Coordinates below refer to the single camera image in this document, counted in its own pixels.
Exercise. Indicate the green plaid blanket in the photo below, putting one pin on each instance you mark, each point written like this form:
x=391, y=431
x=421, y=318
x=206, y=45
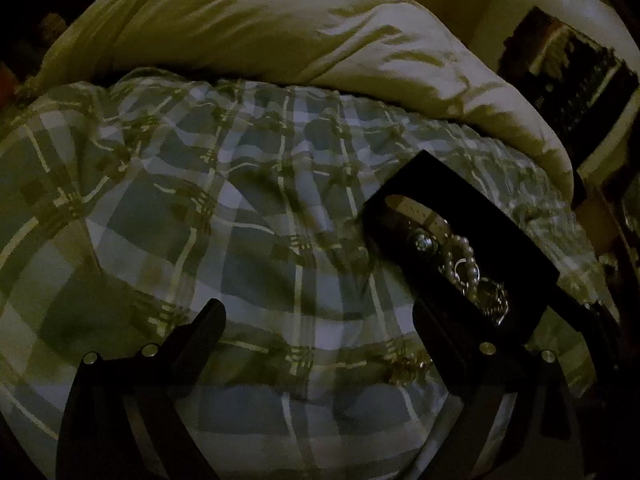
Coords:
x=200, y=220

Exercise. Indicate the black jewelry box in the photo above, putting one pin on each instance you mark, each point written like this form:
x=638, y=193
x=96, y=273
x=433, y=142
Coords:
x=505, y=220

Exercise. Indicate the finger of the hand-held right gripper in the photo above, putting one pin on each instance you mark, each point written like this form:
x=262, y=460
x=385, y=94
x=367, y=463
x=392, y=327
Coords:
x=582, y=307

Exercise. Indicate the dark wall picture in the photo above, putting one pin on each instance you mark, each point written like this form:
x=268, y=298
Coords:
x=575, y=85

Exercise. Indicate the cream duvet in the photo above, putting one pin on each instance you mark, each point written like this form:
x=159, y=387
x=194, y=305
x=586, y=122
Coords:
x=280, y=25

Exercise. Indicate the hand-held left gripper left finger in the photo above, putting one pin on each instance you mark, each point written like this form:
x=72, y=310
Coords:
x=207, y=321

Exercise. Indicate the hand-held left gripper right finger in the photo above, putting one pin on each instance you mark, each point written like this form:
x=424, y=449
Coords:
x=434, y=327

